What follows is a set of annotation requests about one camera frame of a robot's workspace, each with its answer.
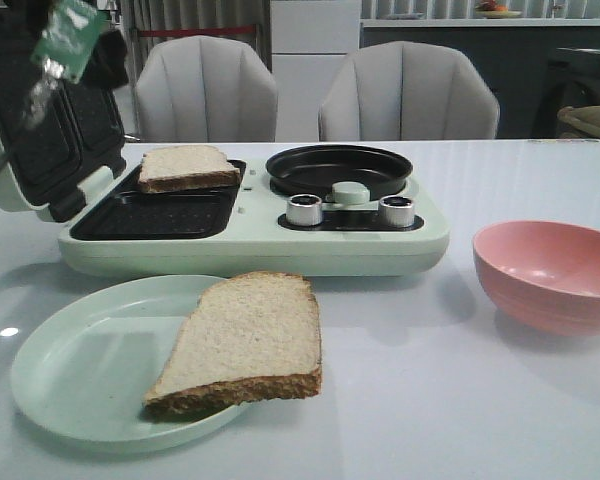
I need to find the bread slice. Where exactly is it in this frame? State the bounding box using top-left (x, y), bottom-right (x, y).
top-left (143, 271), bottom-right (322, 416)
top-left (138, 145), bottom-right (241, 194)

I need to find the pink plastic bowl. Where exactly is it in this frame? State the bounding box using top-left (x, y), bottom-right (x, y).
top-left (473, 220), bottom-right (600, 336)

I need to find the mint green breakfast maker base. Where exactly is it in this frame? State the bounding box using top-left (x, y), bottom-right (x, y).
top-left (59, 157), bottom-right (450, 278)

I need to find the left silver control knob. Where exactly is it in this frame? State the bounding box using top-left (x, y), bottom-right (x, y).
top-left (285, 194), bottom-right (323, 227)

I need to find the silver control knob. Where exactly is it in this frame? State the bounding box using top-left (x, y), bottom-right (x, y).
top-left (285, 194), bottom-right (323, 227)
top-left (378, 195), bottom-right (415, 229)

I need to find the black round frying pan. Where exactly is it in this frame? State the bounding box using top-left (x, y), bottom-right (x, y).
top-left (265, 144), bottom-right (413, 200)

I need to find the right silver control knob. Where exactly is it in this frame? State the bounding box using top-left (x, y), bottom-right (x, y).
top-left (378, 195), bottom-right (415, 229)

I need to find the right beige armchair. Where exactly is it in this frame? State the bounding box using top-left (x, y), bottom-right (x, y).
top-left (318, 41), bottom-right (500, 142)

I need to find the beige armchair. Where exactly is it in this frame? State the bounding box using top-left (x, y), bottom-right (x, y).
top-left (318, 41), bottom-right (500, 142)
top-left (135, 36), bottom-right (278, 143)

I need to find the left beige armchair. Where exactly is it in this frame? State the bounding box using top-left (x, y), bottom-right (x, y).
top-left (135, 36), bottom-right (278, 143)

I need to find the white cabinet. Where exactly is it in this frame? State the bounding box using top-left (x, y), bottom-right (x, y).
top-left (270, 1), bottom-right (361, 142)

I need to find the red barrier belt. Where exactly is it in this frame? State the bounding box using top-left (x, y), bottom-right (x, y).
top-left (136, 24), bottom-right (258, 38)

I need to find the mint green round plate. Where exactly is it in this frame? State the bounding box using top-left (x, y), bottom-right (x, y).
top-left (11, 275), bottom-right (249, 454)

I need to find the dark counter with white top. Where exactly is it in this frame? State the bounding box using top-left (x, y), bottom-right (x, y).
top-left (360, 18), bottom-right (600, 139)

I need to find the fruit plate on counter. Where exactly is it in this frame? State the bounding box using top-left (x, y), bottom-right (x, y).
top-left (474, 0), bottom-right (522, 19)

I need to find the green circuit board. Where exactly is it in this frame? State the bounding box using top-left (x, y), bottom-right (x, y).
top-left (30, 0), bottom-right (107, 84)

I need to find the beige cushion at right edge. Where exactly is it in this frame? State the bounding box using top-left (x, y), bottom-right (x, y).
top-left (557, 105), bottom-right (600, 139)

